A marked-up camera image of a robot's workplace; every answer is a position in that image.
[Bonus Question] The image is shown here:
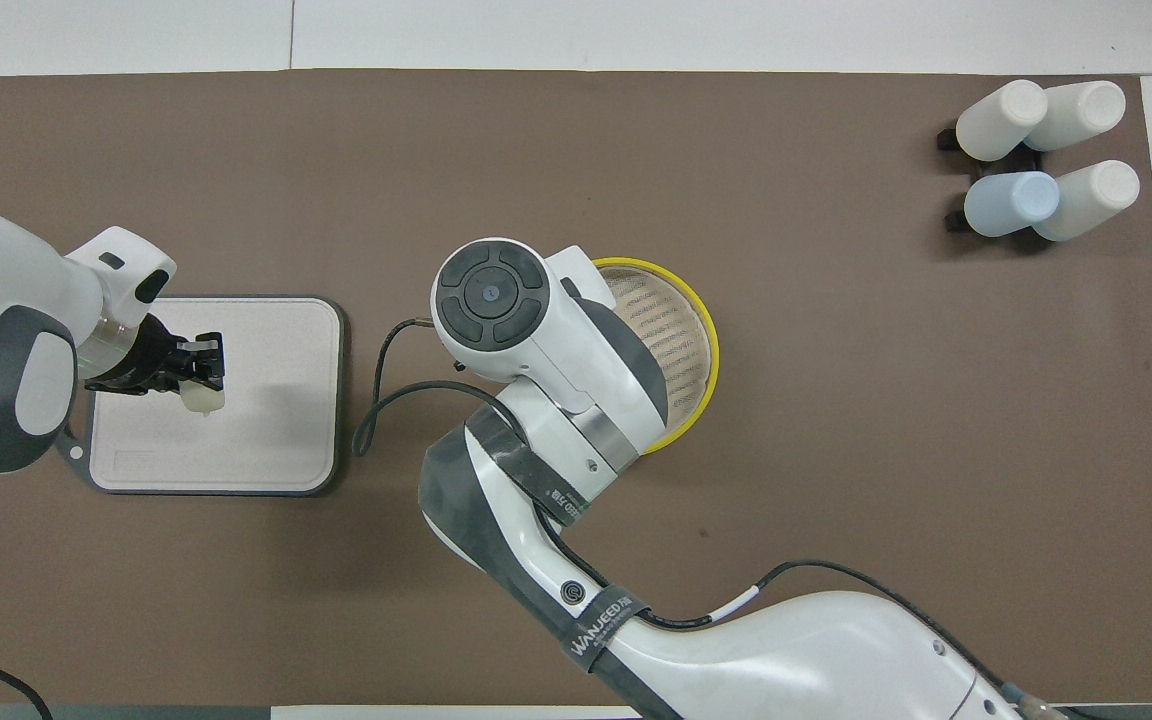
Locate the light blue cup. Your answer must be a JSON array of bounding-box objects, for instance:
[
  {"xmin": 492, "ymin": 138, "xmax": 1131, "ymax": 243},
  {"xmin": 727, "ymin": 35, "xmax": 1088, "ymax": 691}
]
[{"xmin": 964, "ymin": 171, "xmax": 1061, "ymax": 238}]

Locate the white cup blue rim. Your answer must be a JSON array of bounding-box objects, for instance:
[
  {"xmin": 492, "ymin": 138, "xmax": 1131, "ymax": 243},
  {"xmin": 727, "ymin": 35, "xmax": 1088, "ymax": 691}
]
[{"xmin": 1024, "ymin": 80, "xmax": 1127, "ymax": 153}]

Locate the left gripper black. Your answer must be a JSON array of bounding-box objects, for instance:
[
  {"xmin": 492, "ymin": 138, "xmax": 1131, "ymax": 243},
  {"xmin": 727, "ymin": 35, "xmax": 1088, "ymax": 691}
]
[{"xmin": 86, "ymin": 315, "xmax": 227, "ymax": 397}]

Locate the brown table mat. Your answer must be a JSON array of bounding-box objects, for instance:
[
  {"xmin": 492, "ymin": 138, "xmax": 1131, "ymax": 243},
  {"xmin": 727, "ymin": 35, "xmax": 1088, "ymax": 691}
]
[{"xmin": 0, "ymin": 68, "xmax": 1152, "ymax": 707}]

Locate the black cup rack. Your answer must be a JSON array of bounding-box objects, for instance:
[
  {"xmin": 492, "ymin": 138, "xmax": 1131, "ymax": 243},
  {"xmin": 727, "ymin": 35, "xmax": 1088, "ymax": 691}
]
[{"xmin": 936, "ymin": 118, "xmax": 1049, "ymax": 237}]

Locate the yellow steamer tier with slats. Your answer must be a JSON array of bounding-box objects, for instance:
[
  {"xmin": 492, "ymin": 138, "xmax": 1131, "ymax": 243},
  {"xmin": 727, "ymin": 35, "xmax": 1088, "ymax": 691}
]
[{"xmin": 591, "ymin": 257, "xmax": 721, "ymax": 459}]

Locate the grey cutting board black rim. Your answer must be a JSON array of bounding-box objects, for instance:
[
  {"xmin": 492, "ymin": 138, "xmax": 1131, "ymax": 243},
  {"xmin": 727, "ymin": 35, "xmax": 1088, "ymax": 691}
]
[{"xmin": 56, "ymin": 295, "xmax": 347, "ymax": 498}]

